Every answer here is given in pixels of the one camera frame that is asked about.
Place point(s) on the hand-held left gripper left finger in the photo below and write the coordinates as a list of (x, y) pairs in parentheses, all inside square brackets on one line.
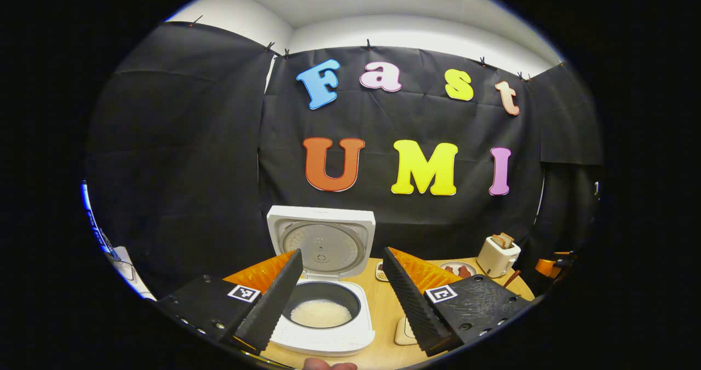
[(274, 299)]

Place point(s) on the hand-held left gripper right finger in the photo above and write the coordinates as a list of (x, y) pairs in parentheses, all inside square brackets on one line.
[(408, 299)]

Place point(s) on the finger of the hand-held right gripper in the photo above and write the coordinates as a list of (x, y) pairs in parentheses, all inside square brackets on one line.
[(545, 267)]

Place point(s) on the brown wooden spoon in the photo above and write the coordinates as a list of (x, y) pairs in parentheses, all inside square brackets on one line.
[(512, 279)]

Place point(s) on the clear plastic rice container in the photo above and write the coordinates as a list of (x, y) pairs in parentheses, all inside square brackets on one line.
[(404, 334)]

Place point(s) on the white rice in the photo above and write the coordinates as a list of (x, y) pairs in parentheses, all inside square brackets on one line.
[(321, 313)]

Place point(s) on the white rice cooker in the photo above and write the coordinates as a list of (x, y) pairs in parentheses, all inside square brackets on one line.
[(328, 238)]

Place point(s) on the white divided condiment dish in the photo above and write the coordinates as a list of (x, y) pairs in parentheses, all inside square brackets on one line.
[(380, 271)]

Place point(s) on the toasted bread slice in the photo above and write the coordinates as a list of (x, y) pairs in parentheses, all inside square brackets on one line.
[(508, 240), (498, 241)]

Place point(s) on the white toaster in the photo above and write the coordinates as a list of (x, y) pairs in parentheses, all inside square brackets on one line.
[(495, 260)]

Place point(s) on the white round plate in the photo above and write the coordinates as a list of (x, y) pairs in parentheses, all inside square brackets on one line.
[(452, 264)]

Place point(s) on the black backdrop cloth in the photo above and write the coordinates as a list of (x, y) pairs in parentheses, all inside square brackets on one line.
[(394, 118)]

